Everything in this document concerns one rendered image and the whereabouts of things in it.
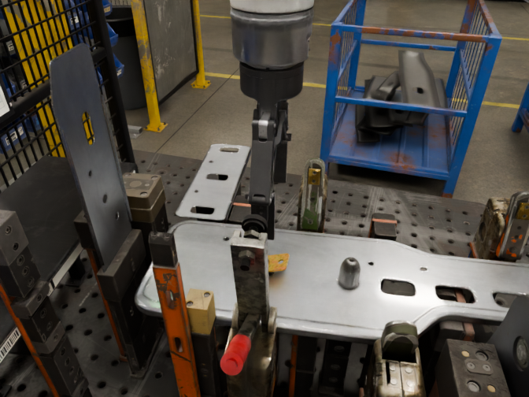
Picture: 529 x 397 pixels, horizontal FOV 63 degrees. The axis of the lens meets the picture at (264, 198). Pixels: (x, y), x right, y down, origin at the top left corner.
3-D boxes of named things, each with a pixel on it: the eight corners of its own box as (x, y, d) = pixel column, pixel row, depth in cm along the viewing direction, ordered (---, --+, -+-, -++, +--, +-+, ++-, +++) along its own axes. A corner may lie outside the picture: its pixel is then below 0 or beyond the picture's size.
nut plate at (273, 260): (290, 254, 70) (287, 248, 69) (286, 270, 67) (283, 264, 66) (243, 260, 73) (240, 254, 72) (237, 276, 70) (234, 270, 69)
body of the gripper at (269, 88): (301, 72, 46) (297, 149, 51) (306, 49, 53) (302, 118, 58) (231, 68, 47) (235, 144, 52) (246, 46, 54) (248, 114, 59)
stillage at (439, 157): (345, 105, 366) (360, -17, 310) (445, 118, 346) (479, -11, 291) (317, 180, 273) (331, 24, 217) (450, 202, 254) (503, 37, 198)
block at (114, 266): (164, 332, 97) (141, 228, 79) (143, 380, 87) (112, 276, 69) (151, 330, 97) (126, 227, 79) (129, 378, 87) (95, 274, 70)
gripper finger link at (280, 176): (267, 142, 64) (268, 139, 64) (267, 181, 68) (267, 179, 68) (286, 143, 63) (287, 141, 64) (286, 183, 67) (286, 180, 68)
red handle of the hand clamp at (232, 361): (271, 308, 56) (253, 358, 40) (271, 324, 56) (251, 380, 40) (240, 304, 56) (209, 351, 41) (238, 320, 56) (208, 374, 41)
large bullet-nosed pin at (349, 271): (356, 282, 71) (362, 252, 67) (356, 297, 68) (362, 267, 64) (337, 280, 71) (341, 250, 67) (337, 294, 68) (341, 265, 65)
